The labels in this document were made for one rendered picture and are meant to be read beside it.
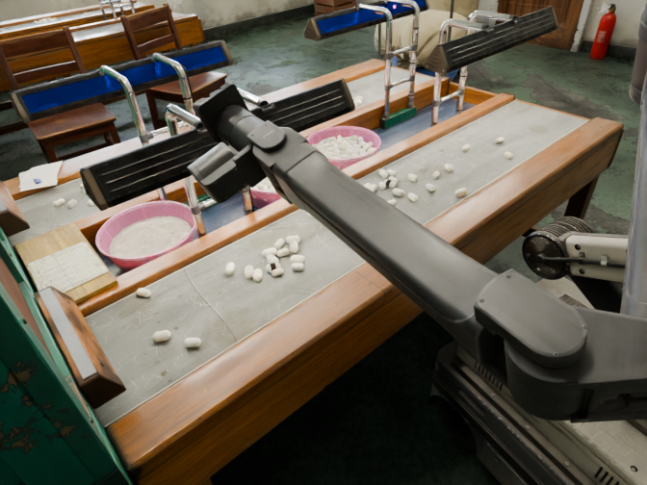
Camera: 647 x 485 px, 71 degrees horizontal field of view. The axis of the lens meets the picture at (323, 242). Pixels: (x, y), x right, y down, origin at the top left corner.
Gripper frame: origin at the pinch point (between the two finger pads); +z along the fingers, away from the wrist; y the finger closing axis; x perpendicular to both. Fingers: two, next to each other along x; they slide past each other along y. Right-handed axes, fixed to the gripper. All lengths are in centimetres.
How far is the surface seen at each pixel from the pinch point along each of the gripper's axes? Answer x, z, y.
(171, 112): -2.8, 24.8, 8.3
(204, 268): -18.7, 18.0, 42.3
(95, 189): -23.1, 8.4, 4.7
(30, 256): -51, 45, 27
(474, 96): 115, 57, 93
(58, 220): -44, 65, 34
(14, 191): -51, 88, 29
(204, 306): -23.6, 5.4, 40.5
